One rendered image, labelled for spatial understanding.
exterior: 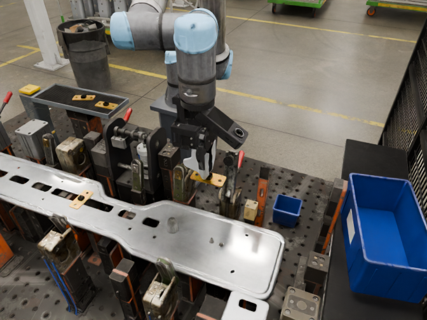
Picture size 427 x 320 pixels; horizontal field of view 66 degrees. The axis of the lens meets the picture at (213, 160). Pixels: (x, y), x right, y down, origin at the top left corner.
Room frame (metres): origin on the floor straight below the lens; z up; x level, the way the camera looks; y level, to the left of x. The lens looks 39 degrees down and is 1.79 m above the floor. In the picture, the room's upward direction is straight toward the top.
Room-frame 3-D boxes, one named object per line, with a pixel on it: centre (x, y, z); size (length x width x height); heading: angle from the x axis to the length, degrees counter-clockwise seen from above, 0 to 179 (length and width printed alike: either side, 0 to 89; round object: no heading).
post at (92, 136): (1.00, 0.45, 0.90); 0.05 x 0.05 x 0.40; 68
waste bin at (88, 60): (3.60, 1.41, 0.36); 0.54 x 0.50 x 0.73; 154
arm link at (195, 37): (0.61, 0.03, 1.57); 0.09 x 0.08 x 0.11; 177
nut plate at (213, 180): (0.60, 0.01, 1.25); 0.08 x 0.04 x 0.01; 68
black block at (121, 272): (0.51, 0.25, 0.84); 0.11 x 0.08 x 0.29; 158
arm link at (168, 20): (0.71, 0.05, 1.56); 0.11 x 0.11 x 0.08; 87
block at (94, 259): (0.78, 0.43, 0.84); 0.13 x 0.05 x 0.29; 158
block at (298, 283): (0.49, -0.24, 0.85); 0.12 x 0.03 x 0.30; 158
